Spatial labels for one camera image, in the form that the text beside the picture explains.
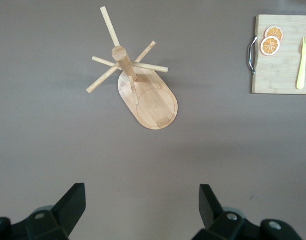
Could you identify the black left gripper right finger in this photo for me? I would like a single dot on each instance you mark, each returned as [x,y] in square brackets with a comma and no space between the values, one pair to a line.
[212,215]

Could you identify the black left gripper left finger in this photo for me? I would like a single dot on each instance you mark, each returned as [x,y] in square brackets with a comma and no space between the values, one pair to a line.
[68,207]

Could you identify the wooden mug tree rack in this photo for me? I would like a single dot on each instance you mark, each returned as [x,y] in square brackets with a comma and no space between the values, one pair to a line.
[155,107]

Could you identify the yellow plastic fork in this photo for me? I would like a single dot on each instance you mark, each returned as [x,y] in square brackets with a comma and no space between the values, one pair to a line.
[301,70]

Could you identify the orange slice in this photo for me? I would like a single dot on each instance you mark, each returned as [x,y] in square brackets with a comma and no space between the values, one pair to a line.
[274,32]
[270,46]

